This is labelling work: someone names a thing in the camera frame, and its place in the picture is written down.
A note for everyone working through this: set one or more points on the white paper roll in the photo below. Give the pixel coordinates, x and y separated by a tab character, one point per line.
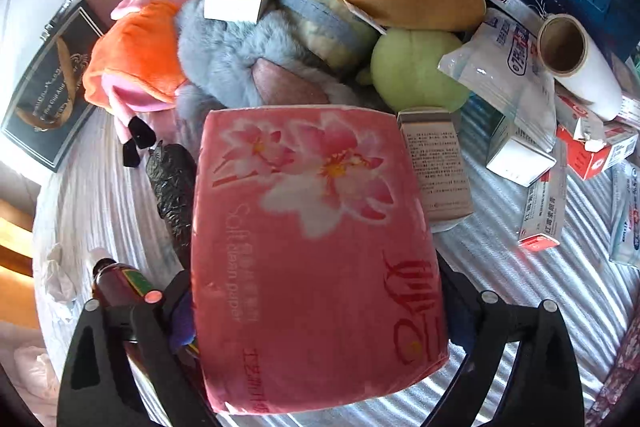
585	67

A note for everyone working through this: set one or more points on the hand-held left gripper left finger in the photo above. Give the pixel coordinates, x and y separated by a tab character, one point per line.
180	322

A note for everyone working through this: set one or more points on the crumpled white tissue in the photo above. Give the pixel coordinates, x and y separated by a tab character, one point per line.
55	277

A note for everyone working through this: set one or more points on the black crumpled bag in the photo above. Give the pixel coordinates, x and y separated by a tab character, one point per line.
172	197

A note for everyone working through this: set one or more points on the floral patterned cloth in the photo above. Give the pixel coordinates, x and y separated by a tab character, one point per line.
615	387

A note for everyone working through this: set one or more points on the green plush toy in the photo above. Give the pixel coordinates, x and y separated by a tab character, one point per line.
415	69

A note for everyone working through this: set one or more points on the black gift box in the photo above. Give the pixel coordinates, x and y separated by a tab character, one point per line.
50	82

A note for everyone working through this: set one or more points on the torn red and white box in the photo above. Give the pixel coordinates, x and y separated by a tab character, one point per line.
595	152

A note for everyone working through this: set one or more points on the teal and white box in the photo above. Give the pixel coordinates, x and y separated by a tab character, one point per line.
510	152

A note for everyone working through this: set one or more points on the clear printed zip bag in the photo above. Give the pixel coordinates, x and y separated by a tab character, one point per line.
500	67

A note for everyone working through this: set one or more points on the grey furry plush toy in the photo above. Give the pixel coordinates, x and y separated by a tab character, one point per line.
225	52

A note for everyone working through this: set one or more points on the blue and white pouch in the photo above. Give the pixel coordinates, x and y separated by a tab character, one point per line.
627	217

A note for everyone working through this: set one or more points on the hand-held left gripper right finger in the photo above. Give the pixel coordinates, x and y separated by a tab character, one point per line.
467	312

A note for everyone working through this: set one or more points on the brown medicine bottle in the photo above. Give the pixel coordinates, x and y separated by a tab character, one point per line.
117	287

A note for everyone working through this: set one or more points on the pig plush in orange dress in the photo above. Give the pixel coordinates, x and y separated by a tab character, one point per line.
140	52

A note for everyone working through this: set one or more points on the pink plastic bag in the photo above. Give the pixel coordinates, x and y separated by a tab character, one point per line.
35	377

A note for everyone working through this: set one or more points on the pink floral tissue pack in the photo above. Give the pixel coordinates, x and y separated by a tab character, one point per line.
320	267

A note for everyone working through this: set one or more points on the beige cardboard box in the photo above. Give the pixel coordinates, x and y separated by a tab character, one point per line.
437	167

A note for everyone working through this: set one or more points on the white and red medicine box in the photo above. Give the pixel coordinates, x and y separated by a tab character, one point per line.
542	202

